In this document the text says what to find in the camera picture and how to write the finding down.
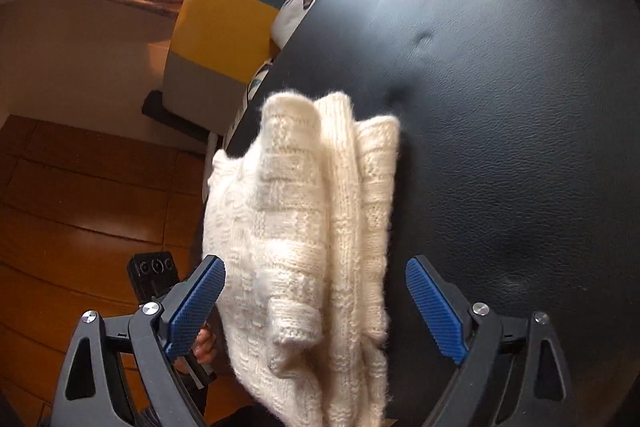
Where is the cream knit sweater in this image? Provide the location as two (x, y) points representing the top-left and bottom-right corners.
(200, 91), (403, 427)

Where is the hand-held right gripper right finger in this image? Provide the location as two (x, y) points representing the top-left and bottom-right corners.
(405, 257), (573, 427)

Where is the grey yellow blue sofa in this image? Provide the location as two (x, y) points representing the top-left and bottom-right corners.
(162, 0), (396, 202)

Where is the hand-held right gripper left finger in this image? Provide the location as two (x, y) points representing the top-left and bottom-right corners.
(50, 254), (227, 427)

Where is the person's left hand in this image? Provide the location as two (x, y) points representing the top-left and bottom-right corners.
(192, 328), (220, 366)

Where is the geometric print pillow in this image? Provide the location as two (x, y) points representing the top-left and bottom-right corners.
(244, 57), (277, 100)

